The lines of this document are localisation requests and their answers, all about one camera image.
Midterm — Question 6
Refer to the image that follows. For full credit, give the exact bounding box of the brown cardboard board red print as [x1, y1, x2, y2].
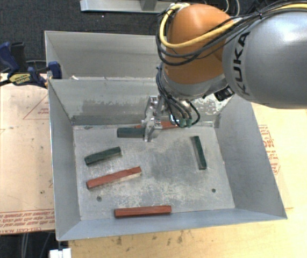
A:
[0, 73, 295, 236]

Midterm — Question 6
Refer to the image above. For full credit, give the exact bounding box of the red-brown flat block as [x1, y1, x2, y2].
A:
[113, 205, 173, 219]
[85, 166, 142, 190]
[134, 120, 180, 131]

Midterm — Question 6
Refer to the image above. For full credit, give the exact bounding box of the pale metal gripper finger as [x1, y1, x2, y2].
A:
[141, 119, 153, 142]
[151, 121, 161, 139]

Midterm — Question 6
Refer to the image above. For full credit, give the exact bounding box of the grey metal bin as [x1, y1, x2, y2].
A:
[44, 30, 288, 242]

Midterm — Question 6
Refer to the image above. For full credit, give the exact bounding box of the dark green flat block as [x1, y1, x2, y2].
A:
[190, 135, 208, 171]
[117, 127, 146, 139]
[84, 146, 123, 167]

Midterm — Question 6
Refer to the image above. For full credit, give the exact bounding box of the black cylinder on white bracket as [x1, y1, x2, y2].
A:
[213, 85, 235, 102]

